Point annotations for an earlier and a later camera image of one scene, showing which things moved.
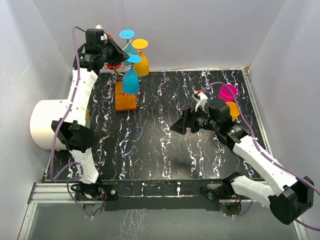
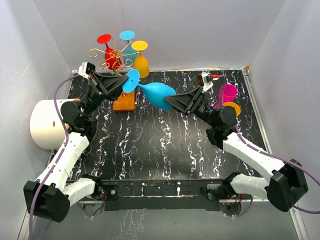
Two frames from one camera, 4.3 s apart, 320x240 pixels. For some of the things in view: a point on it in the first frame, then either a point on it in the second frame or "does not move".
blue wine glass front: (130, 85) to (154, 92)
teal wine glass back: (128, 34) does not move
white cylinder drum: (46, 117) does not move
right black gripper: (188, 119) to (187, 102)
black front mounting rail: (150, 195) does not move
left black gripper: (121, 55) to (109, 87)
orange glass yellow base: (143, 66) does not move
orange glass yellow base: (234, 111) does not move
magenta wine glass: (226, 94) does not move
